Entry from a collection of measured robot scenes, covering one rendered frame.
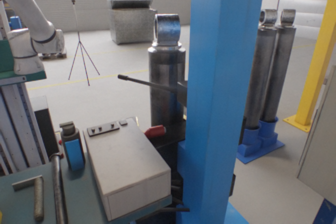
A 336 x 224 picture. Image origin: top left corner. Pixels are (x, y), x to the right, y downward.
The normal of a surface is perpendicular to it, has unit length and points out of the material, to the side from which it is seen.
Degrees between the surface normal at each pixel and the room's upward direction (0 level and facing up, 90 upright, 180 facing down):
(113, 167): 0
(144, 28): 90
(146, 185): 90
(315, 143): 90
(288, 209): 0
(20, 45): 90
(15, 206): 0
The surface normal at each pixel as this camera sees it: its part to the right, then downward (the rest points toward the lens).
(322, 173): -0.88, 0.20
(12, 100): 0.52, 0.36
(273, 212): 0.00, -0.91
